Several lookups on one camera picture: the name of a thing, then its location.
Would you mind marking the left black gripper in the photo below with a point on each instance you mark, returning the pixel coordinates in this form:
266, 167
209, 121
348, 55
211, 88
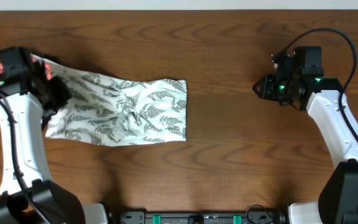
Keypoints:
64, 94

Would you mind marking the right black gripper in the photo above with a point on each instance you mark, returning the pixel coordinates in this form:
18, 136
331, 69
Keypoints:
266, 92

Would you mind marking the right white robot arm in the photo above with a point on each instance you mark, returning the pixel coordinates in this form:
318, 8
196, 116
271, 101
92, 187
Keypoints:
338, 202

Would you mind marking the white fern print dress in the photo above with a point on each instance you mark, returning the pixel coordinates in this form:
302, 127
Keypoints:
109, 111

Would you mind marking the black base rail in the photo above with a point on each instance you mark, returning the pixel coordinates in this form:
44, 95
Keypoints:
255, 214

